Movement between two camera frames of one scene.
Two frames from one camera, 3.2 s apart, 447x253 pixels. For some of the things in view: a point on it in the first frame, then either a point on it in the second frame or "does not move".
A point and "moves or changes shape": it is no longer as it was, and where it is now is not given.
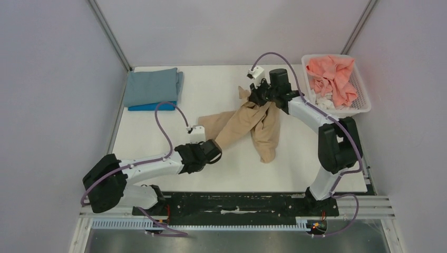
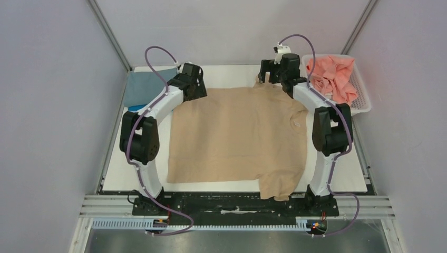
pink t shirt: (332, 75) does not move
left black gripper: (193, 145) → (200, 89)
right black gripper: (258, 96) → (264, 72)
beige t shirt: (262, 122) moves or changes shape
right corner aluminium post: (370, 5) does not move
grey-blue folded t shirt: (153, 87) does not move
